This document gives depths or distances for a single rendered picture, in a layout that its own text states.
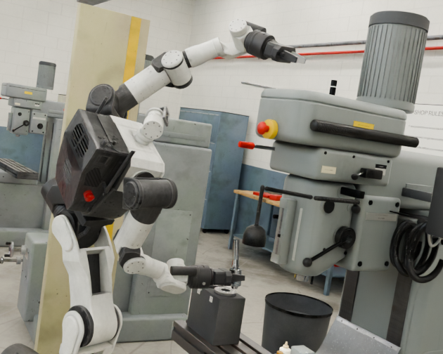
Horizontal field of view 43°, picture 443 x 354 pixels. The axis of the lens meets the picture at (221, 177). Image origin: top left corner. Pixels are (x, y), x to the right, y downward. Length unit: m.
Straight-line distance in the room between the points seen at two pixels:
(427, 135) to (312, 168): 5.25
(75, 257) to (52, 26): 8.98
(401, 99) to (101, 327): 1.28
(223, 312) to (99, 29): 1.80
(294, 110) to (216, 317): 0.90
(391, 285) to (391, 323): 0.13
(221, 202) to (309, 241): 7.51
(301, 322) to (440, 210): 2.15
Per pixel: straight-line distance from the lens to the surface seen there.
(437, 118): 6.89
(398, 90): 1.98
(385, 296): 2.18
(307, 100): 1.67
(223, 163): 9.18
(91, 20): 3.30
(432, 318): 2.19
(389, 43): 1.99
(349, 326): 2.30
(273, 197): 7.67
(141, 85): 2.03
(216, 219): 9.30
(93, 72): 3.29
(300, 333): 3.86
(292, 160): 1.80
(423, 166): 2.09
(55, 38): 10.81
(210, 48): 2.05
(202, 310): 2.29
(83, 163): 1.78
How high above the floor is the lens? 1.74
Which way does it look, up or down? 5 degrees down
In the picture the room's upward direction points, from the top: 9 degrees clockwise
